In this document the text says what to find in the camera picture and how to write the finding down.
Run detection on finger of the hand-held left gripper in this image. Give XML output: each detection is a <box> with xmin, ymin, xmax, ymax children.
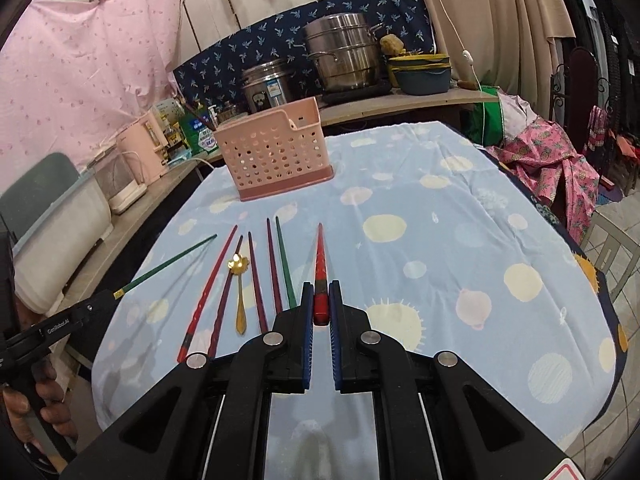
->
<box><xmin>69</xmin><ymin>289</ymin><xmax>127</xmax><ymax>332</ymax></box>

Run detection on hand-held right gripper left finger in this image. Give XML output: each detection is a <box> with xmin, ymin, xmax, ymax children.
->
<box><xmin>60</xmin><ymin>281</ymin><xmax>315</xmax><ymax>480</ymax></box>

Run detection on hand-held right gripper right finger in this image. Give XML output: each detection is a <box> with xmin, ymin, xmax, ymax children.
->
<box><xmin>327</xmin><ymin>281</ymin><xmax>572</xmax><ymax>480</ymax></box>

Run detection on red chopstick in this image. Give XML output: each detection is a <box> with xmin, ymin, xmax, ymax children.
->
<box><xmin>312</xmin><ymin>223</ymin><xmax>332</xmax><ymax>326</ymax></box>
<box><xmin>177</xmin><ymin>225</ymin><xmax>239</xmax><ymax>365</ymax></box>

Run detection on gold spoon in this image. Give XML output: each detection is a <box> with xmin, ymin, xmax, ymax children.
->
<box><xmin>227</xmin><ymin>254</ymin><xmax>250</xmax><ymax>336</ymax></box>

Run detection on green chopstick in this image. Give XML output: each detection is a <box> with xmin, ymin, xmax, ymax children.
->
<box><xmin>114</xmin><ymin>233</ymin><xmax>219</xmax><ymax>301</ymax></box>
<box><xmin>275</xmin><ymin>216</ymin><xmax>298</xmax><ymax>312</ymax></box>

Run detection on pink perforated plastic basket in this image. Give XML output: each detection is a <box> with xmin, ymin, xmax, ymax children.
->
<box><xmin>214</xmin><ymin>96</ymin><xmax>335</xmax><ymax>203</ymax></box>

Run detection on person's left hand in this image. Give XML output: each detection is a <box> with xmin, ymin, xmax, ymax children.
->
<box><xmin>1</xmin><ymin>357</ymin><xmax>80</xmax><ymax>443</ymax></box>

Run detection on white storage box grey lid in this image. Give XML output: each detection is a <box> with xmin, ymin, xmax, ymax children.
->
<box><xmin>0</xmin><ymin>152</ymin><xmax>114</xmax><ymax>314</ymax></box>

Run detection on grey side counter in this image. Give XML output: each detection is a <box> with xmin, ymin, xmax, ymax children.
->
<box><xmin>60</xmin><ymin>155</ymin><xmax>222</xmax><ymax>312</ymax></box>

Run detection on white clear-jar appliance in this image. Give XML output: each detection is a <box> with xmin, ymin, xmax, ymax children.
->
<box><xmin>92</xmin><ymin>147</ymin><xmax>149</xmax><ymax>215</ymax></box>

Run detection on pink electric kettle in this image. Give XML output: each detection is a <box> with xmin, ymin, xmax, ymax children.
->
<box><xmin>116</xmin><ymin>111</ymin><xmax>169</xmax><ymax>184</ymax></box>

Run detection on light blue spotted tablecloth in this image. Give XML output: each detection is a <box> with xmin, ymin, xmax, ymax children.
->
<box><xmin>90</xmin><ymin>121</ymin><xmax>628</xmax><ymax>480</ymax></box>

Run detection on green refill packet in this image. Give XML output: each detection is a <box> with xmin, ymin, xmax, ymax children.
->
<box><xmin>180</xmin><ymin>110</ymin><xmax>220</xmax><ymax>156</ymax></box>

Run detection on white printed jug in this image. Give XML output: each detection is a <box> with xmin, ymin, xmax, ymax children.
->
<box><xmin>152</xmin><ymin>99</ymin><xmax>184</xmax><ymax>122</ymax></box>

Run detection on pink dotted curtain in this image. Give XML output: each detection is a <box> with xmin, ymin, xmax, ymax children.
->
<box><xmin>0</xmin><ymin>0</ymin><xmax>188</xmax><ymax>188</ymax></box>

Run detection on wooden counter board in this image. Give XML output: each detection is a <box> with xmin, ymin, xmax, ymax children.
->
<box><xmin>315</xmin><ymin>85</ymin><xmax>501</xmax><ymax>129</ymax></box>

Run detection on black induction cooker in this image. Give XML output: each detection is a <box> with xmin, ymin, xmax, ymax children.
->
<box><xmin>320</xmin><ymin>80</ymin><xmax>394</xmax><ymax>101</ymax></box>

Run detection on silver rice cooker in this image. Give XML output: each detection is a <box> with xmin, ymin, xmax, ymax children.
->
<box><xmin>241</xmin><ymin>58</ymin><xmax>296</xmax><ymax>112</ymax></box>

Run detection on green bag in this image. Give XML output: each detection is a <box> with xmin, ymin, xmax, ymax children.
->
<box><xmin>471</xmin><ymin>87</ymin><xmax>507</xmax><ymax>147</ymax></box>

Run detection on blue bowl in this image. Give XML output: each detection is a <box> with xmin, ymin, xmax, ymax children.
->
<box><xmin>391</xmin><ymin>69</ymin><xmax>453</xmax><ymax>96</ymax></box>

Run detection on pink pineapple print cloth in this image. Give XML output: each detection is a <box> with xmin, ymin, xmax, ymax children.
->
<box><xmin>487</xmin><ymin>114</ymin><xmax>601</xmax><ymax>247</ymax></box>

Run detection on stainless steel steamer pot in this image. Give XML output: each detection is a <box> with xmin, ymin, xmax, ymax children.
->
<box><xmin>302</xmin><ymin>12</ymin><xmax>386</xmax><ymax>93</ymax></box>

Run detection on grey chair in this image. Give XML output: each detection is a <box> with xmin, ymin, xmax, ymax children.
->
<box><xmin>579</xmin><ymin>209</ymin><xmax>640</xmax><ymax>292</ymax></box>

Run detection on yellow bowl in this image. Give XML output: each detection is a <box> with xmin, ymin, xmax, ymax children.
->
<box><xmin>387</xmin><ymin>53</ymin><xmax>452</xmax><ymax>75</ymax></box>

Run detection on brown loofah sponge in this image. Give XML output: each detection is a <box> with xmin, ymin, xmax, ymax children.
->
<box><xmin>379</xmin><ymin>34</ymin><xmax>406</xmax><ymax>57</ymax></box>

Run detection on navy floral cloth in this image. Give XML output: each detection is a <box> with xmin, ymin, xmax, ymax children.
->
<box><xmin>172</xmin><ymin>0</ymin><xmax>436</xmax><ymax>111</ymax></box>

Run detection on beige curtain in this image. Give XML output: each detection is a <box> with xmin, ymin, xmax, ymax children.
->
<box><xmin>410</xmin><ymin>0</ymin><xmax>577</xmax><ymax>97</ymax></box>

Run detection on white cable with switch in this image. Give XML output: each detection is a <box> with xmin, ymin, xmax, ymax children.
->
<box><xmin>417</xmin><ymin>0</ymin><xmax>490</xmax><ymax>97</ymax></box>

